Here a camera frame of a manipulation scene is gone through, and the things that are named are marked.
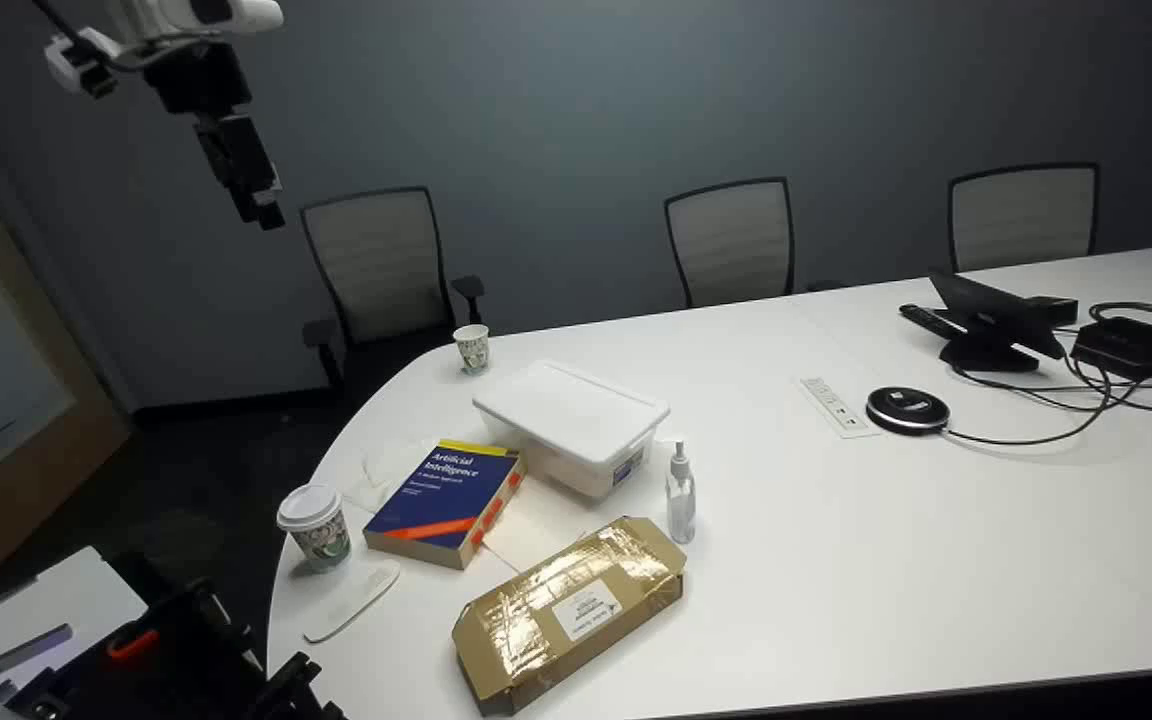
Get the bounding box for black power adapter box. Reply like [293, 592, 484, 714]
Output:
[1069, 300, 1152, 380]

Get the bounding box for white paper sheet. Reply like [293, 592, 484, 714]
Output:
[296, 559, 406, 650]

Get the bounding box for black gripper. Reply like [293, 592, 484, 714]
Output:
[141, 39, 289, 231]

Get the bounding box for small white paper cup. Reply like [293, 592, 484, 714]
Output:
[447, 320, 498, 377]

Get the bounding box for black conference phone stand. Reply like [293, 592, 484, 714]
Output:
[898, 268, 1084, 377]

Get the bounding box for black equipment with orange handle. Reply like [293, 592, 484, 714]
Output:
[10, 572, 347, 720]

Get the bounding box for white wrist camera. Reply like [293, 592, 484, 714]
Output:
[41, 29, 129, 100]

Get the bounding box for taped brown cardboard box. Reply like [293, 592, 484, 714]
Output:
[447, 513, 691, 717]

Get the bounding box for white remote control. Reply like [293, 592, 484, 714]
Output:
[796, 374, 873, 441]

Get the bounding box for small clear spray bottle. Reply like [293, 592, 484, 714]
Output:
[661, 441, 702, 548]

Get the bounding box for white paper box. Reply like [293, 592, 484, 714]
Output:
[0, 540, 152, 704]

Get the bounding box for black table cables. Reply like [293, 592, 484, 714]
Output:
[940, 298, 1152, 453]

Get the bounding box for black framed mesh office chair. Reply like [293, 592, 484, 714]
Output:
[296, 185, 489, 392]
[945, 162, 1105, 275]
[661, 172, 802, 312]

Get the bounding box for paper coffee cup with lid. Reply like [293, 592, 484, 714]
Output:
[272, 480, 357, 575]

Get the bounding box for white plastic lidded container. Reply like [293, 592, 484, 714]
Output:
[469, 357, 673, 503]

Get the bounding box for clear plastic sheet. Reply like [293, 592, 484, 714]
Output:
[474, 480, 569, 575]

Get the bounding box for round black speaker puck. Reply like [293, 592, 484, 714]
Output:
[865, 380, 956, 441]

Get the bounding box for blue and yellow book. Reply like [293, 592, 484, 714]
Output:
[361, 438, 530, 572]

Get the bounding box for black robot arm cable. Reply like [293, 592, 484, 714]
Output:
[29, 0, 90, 39]

